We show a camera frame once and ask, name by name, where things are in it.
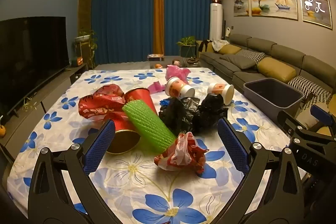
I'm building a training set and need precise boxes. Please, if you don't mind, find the dark coffee table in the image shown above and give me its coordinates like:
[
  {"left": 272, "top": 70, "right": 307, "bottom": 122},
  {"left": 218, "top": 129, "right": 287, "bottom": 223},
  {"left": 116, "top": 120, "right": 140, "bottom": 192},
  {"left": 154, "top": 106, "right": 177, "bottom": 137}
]
[{"left": 147, "top": 55, "right": 202, "bottom": 69}]

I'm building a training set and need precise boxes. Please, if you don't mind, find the grey floor mat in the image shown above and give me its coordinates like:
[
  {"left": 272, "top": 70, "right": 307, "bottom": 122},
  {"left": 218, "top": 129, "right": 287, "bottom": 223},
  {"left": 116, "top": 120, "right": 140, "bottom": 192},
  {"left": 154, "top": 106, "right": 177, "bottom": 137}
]
[{"left": 94, "top": 63, "right": 150, "bottom": 72}]

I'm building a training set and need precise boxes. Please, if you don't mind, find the black television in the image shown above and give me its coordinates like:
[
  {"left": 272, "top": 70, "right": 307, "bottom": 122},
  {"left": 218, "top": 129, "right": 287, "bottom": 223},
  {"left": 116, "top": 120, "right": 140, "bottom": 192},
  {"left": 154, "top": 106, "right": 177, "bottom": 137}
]
[{"left": 0, "top": 17, "right": 70, "bottom": 122}]

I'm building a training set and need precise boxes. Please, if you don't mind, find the trailing plant on stand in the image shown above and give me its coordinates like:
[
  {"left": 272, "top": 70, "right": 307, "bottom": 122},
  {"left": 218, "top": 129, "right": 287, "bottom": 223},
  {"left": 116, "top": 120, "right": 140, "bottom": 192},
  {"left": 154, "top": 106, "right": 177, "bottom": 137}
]
[{"left": 74, "top": 30, "right": 97, "bottom": 69}]

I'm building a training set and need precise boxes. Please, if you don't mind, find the dark garment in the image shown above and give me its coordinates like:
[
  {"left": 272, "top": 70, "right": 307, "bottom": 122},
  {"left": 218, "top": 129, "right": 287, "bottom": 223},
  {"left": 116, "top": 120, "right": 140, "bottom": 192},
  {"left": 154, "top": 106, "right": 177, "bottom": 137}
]
[{"left": 198, "top": 40, "right": 213, "bottom": 52}]

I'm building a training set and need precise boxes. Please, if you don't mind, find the orange curtain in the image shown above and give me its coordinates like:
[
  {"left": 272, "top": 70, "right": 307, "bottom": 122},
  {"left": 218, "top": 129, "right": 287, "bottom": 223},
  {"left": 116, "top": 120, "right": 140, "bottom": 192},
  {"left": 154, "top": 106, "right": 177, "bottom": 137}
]
[{"left": 153, "top": 0, "right": 165, "bottom": 55}]

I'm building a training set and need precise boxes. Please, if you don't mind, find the red printed paper cup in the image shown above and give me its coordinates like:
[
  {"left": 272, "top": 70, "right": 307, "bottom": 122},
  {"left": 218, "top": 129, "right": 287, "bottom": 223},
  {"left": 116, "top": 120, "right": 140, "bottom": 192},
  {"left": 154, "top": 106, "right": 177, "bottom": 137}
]
[
  {"left": 106, "top": 112, "right": 142, "bottom": 155},
  {"left": 124, "top": 87, "right": 160, "bottom": 118}
]

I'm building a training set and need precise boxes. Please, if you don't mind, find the purple framed painting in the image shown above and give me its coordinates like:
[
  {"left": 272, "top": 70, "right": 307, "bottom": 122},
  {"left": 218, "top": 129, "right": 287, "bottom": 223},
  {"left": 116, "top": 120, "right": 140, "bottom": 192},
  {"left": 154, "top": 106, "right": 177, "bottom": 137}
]
[{"left": 297, "top": 0, "right": 332, "bottom": 29}]

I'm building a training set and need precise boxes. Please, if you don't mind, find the grey plastic bin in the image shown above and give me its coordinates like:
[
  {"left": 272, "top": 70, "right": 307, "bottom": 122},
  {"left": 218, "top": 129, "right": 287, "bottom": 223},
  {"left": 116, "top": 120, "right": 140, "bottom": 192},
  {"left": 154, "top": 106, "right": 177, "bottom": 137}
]
[{"left": 244, "top": 78, "right": 305, "bottom": 123}]

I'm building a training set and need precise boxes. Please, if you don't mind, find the black plastic bag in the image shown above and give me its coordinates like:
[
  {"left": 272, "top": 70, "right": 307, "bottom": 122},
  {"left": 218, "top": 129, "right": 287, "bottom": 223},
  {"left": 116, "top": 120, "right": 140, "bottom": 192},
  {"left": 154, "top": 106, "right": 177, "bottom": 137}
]
[
  {"left": 158, "top": 97, "right": 201, "bottom": 134},
  {"left": 193, "top": 93, "right": 229, "bottom": 134}
]

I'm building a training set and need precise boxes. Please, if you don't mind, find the black and white patterned cushion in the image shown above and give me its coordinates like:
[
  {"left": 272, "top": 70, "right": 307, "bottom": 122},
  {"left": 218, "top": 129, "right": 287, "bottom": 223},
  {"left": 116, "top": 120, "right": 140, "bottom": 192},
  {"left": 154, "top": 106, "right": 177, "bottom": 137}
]
[
  {"left": 287, "top": 76, "right": 333, "bottom": 101},
  {"left": 238, "top": 49, "right": 265, "bottom": 62},
  {"left": 302, "top": 94, "right": 332, "bottom": 112}
]

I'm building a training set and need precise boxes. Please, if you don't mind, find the grey cushion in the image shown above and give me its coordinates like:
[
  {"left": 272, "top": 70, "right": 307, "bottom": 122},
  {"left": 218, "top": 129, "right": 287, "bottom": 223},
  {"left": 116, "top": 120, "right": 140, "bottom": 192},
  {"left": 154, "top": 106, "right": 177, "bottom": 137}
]
[{"left": 220, "top": 54, "right": 256, "bottom": 69}]

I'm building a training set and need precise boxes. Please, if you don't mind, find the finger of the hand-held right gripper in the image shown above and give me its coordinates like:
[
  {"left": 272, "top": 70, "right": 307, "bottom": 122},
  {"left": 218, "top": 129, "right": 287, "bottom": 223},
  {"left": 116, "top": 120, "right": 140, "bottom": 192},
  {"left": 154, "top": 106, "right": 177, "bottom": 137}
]
[
  {"left": 278, "top": 109, "right": 299, "bottom": 136},
  {"left": 310, "top": 105, "right": 336, "bottom": 135}
]

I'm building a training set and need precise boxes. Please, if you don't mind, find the grey television cabinet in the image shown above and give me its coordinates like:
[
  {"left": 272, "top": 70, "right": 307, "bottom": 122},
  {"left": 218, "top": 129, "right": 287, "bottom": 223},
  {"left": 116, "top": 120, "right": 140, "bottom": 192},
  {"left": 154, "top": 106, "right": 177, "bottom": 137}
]
[{"left": 0, "top": 63, "right": 87, "bottom": 151}]

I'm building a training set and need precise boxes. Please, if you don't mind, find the grey sofa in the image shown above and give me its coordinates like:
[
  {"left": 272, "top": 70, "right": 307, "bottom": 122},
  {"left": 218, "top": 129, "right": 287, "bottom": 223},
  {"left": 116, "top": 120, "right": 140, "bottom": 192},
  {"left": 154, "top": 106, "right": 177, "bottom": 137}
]
[{"left": 198, "top": 34, "right": 336, "bottom": 140}]

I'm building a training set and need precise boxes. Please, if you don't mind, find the green foam net sleeve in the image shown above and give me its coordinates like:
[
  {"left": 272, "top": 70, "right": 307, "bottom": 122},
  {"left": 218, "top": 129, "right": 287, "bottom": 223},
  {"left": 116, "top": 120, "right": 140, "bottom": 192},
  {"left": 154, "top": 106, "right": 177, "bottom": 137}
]
[{"left": 121, "top": 99, "right": 177, "bottom": 152}]

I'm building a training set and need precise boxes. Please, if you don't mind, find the potted plant in green pot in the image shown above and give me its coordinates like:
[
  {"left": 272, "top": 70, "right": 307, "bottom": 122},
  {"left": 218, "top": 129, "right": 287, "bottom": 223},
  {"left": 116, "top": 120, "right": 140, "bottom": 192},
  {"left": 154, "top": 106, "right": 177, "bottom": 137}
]
[{"left": 176, "top": 36, "right": 197, "bottom": 58}]

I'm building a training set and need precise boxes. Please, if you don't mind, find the white and orange paper cup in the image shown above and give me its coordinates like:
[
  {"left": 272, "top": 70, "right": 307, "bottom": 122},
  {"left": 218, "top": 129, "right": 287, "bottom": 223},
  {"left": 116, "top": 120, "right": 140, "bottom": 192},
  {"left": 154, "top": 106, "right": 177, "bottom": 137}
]
[
  {"left": 207, "top": 82, "right": 235, "bottom": 106},
  {"left": 164, "top": 76, "right": 196, "bottom": 98}
]

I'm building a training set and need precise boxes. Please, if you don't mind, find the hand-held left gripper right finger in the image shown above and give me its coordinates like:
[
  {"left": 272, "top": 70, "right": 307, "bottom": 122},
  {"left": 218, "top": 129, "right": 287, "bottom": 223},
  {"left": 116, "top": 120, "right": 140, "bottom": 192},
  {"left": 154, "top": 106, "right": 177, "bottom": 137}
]
[{"left": 217, "top": 117, "right": 306, "bottom": 224}]

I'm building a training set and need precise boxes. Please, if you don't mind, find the brown wooden tea item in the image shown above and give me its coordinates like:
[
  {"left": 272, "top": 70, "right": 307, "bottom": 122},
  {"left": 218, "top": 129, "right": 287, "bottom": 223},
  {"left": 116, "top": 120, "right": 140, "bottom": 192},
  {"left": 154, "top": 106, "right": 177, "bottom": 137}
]
[{"left": 184, "top": 56, "right": 202, "bottom": 66}]

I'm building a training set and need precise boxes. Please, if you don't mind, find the blue curtain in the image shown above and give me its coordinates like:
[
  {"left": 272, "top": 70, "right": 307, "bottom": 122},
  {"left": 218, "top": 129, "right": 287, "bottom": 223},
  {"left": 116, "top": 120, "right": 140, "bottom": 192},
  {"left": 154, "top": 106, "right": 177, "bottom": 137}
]
[
  {"left": 163, "top": 0, "right": 221, "bottom": 56},
  {"left": 93, "top": 0, "right": 155, "bottom": 64}
]

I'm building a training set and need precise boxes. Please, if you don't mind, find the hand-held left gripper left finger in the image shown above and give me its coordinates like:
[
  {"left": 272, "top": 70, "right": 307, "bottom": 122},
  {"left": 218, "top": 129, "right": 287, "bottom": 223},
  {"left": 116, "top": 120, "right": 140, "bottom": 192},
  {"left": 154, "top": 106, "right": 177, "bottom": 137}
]
[{"left": 28, "top": 119, "right": 118, "bottom": 224}]

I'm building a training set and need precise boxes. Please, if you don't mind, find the white cloth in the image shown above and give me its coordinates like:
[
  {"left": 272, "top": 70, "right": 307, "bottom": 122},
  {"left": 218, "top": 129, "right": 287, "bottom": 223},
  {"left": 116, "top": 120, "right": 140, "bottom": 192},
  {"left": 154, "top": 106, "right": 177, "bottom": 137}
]
[{"left": 212, "top": 40, "right": 229, "bottom": 51}]

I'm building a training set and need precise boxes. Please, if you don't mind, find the red printed plastic bag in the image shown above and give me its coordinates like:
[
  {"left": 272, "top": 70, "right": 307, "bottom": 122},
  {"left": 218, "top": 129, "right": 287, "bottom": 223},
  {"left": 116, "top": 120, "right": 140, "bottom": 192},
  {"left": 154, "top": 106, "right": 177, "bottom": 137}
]
[{"left": 78, "top": 84, "right": 126, "bottom": 122}]

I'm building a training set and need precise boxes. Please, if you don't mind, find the white standing air conditioner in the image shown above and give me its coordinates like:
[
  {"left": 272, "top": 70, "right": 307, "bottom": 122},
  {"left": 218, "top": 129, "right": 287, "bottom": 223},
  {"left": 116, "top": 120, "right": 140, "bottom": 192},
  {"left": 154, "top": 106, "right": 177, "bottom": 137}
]
[{"left": 209, "top": 3, "right": 223, "bottom": 41}]

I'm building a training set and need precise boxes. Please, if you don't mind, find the pink plastic bag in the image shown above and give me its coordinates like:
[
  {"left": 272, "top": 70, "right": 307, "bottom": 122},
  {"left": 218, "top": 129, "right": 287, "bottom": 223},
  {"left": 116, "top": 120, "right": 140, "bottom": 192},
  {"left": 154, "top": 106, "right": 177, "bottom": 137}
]
[
  {"left": 165, "top": 66, "right": 192, "bottom": 84},
  {"left": 147, "top": 80, "right": 167, "bottom": 93}
]

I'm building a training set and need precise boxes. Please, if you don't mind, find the large yellow seat cushion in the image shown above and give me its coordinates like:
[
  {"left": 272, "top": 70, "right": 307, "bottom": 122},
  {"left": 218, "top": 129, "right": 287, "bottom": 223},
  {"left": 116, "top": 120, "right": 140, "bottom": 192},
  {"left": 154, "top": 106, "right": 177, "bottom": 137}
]
[{"left": 306, "top": 106, "right": 336, "bottom": 136}]

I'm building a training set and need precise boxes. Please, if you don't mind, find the red and white plastic bag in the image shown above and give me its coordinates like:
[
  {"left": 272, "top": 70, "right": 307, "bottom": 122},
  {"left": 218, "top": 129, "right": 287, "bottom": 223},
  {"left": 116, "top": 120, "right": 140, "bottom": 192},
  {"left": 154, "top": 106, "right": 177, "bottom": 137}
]
[{"left": 154, "top": 132, "right": 209, "bottom": 174}]

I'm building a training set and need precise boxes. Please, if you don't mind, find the grey landscape painting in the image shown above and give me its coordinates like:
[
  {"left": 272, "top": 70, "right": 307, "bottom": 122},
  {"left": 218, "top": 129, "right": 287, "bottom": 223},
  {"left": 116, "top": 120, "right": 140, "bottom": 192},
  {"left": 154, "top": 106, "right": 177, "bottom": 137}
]
[{"left": 233, "top": 0, "right": 249, "bottom": 17}]

